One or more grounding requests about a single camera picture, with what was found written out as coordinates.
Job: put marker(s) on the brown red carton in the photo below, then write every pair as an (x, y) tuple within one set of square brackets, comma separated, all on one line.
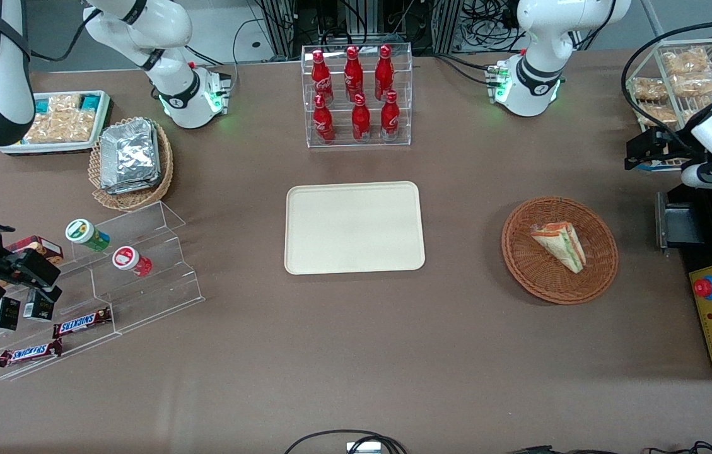
[(40, 244)]

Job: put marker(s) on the aluminium frame rack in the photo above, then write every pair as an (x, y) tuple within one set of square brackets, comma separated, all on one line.
[(305, 22)]

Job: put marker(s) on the red cola bottle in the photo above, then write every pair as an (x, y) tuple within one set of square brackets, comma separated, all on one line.
[(384, 72), (323, 121), (321, 79), (361, 120), (390, 116), (353, 74)]

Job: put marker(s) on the clear acrylic stepped display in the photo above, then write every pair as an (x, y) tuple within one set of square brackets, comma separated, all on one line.
[(154, 284)]

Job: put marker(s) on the small black box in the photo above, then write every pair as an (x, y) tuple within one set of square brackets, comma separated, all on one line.
[(4, 313), (39, 307)]

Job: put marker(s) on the red emergency stop button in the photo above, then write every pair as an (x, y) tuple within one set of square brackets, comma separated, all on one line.
[(704, 288)]

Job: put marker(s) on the triangle sandwich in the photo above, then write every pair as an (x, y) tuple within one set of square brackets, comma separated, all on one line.
[(562, 244)]

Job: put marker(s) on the white plastic snack tray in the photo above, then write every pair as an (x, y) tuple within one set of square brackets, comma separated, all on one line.
[(46, 148)]

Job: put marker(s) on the black machine yellow panel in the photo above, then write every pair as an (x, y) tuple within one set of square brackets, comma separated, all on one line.
[(709, 252)]

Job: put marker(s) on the brown round wicker basket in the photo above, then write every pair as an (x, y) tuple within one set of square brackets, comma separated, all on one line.
[(538, 271)]

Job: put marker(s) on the green snack cup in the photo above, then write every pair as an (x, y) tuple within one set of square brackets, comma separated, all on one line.
[(84, 233)]

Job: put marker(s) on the blue tape strip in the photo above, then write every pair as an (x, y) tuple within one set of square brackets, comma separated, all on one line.
[(652, 168)]

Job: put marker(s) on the tan oval wicker basket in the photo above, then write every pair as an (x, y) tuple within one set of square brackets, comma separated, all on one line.
[(135, 198)]

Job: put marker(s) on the small white adapter box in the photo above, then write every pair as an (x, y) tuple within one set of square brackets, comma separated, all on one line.
[(363, 448)]

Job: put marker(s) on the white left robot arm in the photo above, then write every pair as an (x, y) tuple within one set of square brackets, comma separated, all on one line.
[(538, 38)]

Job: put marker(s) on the brown snickers bar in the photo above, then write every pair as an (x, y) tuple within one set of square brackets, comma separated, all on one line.
[(81, 323), (29, 353)]

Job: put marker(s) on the silver foil packets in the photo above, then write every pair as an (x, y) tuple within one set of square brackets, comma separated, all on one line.
[(130, 154)]

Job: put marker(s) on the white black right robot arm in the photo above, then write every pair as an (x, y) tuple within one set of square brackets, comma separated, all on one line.
[(141, 31)]

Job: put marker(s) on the clear acrylic bottle rack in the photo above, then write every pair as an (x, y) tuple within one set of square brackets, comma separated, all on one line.
[(406, 94)]

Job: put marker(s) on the beige rectangular tray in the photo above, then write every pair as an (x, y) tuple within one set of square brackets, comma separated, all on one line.
[(354, 228)]

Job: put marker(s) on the clear cookie packet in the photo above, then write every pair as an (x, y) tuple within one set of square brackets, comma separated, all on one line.
[(59, 128), (65, 103)]

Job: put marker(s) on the red snack cup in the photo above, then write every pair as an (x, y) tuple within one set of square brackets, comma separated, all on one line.
[(128, 260)]

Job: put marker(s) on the clear bread packet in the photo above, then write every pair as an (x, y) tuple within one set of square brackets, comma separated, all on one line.
[(649, 89), (695, 84), (685, 61), (656, 115)]

